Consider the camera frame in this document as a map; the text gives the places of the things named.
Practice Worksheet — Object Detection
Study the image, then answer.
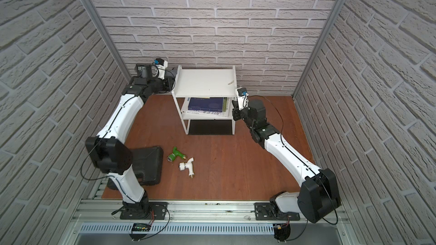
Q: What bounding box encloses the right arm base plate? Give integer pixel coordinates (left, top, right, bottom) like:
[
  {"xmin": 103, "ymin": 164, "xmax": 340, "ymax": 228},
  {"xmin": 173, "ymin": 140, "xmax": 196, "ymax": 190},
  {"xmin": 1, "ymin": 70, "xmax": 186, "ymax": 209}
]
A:
[{"xmin": 254, "ymin": 202, "xmax": 300, "ymax": 221}]

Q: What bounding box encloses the black mat under shelf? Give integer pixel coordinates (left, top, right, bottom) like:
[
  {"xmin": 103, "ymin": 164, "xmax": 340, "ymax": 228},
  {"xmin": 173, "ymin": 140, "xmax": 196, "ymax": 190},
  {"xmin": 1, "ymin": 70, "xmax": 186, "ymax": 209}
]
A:
[{"xmin": 188, "ymin": 120, "xmax": 233, "ymax": 136}]

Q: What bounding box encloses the white toy drill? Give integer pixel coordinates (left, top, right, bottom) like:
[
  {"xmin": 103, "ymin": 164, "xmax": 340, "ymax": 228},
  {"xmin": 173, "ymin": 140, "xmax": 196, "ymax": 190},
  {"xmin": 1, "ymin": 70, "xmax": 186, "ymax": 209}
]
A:
[{"xmin": 179, "ymin": 158, "xmax": 195, "ymax": 178}]

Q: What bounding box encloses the white metal bookshelf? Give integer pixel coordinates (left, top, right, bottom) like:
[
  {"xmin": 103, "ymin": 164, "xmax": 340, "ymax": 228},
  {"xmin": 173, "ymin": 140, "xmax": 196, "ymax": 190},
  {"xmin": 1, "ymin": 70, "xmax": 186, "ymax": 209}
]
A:
[{"xmin": 171, "ymin": 66, "xmax": 237, "ymax": 135}]

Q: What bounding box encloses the aluminium corner post left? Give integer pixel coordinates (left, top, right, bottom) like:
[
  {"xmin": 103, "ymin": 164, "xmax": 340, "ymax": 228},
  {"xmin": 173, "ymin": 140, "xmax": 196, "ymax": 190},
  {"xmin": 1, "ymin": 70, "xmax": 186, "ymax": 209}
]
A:
[{"xmin": 79, "ymin": 0, "xmax": 131, "ymax": 102}]

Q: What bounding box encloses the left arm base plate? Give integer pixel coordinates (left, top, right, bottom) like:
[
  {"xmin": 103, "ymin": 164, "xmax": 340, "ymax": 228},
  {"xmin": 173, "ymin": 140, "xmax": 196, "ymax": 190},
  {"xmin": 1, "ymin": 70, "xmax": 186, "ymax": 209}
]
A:
[{"xmin": 120, "ymin": 201, "xmax": 168, "ymax": 220}]

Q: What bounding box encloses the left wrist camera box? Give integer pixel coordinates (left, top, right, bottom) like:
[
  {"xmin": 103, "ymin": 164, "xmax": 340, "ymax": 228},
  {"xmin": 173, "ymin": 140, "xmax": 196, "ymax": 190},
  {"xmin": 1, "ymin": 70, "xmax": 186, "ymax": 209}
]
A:
[{"xmin": 152, "ymin": 58, "xmax": 168, "ymax": 79}]

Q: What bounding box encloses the small green circuit board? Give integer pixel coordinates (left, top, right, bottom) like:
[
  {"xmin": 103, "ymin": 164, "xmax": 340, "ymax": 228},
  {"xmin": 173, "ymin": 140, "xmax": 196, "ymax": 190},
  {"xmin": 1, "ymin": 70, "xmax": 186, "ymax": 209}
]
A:
[{"xmin": 131, "ymin": 223, "xmax": 152, "ymax": 233}]

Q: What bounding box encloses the green toy drill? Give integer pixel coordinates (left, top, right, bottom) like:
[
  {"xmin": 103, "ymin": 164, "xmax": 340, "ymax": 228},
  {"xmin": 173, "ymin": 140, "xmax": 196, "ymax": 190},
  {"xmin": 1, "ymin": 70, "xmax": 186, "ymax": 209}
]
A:
[{"xmin": 167, "ymin": 147, "xmax": 187, "ymax": 162}]

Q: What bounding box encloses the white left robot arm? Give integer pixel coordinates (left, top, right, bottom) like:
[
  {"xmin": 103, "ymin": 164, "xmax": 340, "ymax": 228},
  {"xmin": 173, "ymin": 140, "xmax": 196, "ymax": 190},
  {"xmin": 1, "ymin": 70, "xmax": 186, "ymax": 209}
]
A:
[{"xmin": 85, "ymin": 58, "xmax": 176, "ymax": 208}]

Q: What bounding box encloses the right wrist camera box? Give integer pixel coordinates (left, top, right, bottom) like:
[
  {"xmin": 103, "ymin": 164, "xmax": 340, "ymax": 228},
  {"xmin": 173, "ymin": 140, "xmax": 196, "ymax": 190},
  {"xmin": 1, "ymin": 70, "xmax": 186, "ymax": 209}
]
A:
[{"xmin": 236, "ymin": 87, "xmax": 249, "ymax": 111}]

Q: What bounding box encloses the dark blue book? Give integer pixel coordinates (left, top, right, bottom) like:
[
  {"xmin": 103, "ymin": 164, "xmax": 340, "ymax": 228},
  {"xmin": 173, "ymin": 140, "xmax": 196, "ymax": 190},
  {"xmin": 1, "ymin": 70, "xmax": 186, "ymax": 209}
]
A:
[{"xmin": 188, "ymin": 98, "xmax": 224, "ymax": 112}]

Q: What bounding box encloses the green book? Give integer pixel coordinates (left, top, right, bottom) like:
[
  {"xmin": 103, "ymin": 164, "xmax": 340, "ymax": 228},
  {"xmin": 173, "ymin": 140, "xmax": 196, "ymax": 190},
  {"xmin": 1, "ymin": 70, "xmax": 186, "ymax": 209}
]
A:
[{"xmin": 221, "ymin": 98, "xmax": 228, "ymax": 112}]

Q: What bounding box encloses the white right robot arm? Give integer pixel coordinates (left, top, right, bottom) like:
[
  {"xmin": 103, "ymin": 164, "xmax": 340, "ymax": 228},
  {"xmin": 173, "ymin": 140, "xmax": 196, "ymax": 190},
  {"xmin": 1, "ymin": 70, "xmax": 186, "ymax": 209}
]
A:
[{"xmin": 232, "ymin": 98, "xmax": 341, "ymax": 223}]

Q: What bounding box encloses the black connector with wires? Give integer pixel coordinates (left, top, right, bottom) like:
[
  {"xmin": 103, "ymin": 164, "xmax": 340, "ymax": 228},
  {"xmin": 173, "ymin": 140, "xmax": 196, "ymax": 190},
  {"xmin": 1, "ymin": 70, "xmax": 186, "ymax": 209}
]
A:
[{"xmin": 273, "ymin": 223, "xmax": 291, "ymax": 242}]

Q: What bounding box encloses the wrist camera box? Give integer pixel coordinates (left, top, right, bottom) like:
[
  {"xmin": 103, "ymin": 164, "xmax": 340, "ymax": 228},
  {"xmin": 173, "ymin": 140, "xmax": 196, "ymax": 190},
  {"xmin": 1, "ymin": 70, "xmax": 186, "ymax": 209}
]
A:
[
  {"xmin": 152, "ymin": 58, "xmax": 168, "ymax": 79},
  {"xmin": 236, "ymin": 87, "xmax": 249, "ymax": 111}
]

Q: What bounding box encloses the white perforated cable duct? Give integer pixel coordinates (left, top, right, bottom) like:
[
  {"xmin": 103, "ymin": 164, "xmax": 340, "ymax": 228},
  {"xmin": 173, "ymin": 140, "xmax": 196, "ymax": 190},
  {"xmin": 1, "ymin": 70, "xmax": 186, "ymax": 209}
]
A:
[{"xmin": 78, "ymin": 222, "xmax": 274, "ymax": 235}]

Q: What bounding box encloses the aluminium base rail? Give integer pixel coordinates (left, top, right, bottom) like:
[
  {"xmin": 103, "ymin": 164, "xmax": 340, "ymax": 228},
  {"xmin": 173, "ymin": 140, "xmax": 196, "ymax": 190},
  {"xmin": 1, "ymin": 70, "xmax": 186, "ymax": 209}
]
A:
[{"xmin": 60, "ymin": 181, "xmax": 358, "ymax": 245}]

